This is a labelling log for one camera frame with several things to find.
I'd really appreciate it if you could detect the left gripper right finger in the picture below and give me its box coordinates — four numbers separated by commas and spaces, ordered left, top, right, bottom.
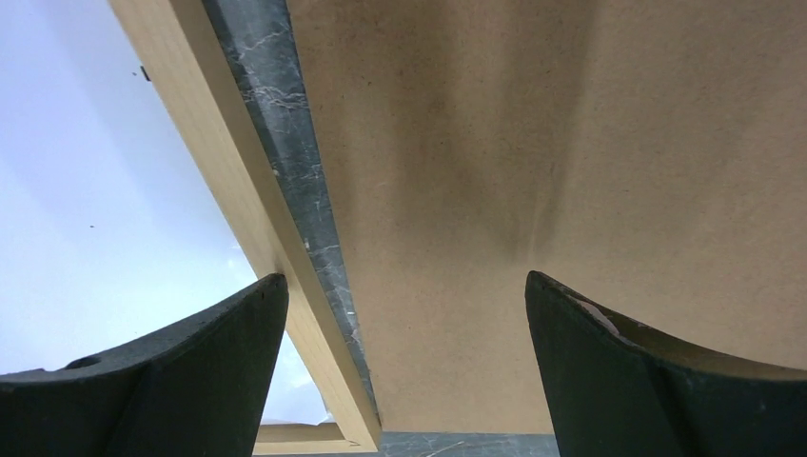
524, 271, 806, 456

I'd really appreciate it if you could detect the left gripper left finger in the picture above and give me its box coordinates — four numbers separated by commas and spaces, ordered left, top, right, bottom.
1, 273, 289, 456

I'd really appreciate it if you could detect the brown backing board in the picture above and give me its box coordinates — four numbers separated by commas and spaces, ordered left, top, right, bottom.
288, 1, 806, 433

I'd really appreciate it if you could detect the wooden picture frame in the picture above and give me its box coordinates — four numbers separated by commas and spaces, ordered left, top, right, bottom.
111, 1, 382, 455

